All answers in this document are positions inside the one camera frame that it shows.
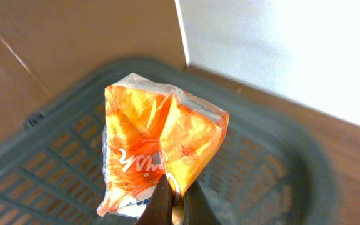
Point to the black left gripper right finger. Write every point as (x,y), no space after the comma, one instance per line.
(197,210)

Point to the grey plastic mesh basket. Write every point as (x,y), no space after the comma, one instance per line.
(267,171)

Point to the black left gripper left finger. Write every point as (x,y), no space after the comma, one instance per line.
(160,206)

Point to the orange tissue packet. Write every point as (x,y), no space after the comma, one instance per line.
(154,130)

